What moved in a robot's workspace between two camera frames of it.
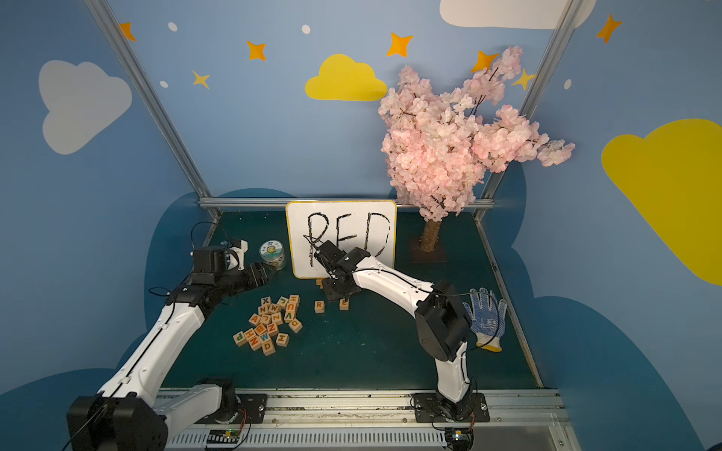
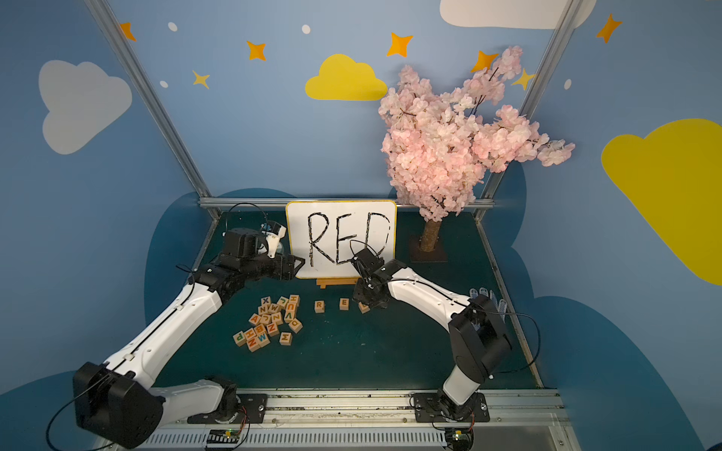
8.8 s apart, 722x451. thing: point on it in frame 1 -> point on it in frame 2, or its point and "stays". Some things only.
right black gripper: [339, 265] -> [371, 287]
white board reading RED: [369, 225] stays
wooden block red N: [255, 343] stays
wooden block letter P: [240, 338] stays
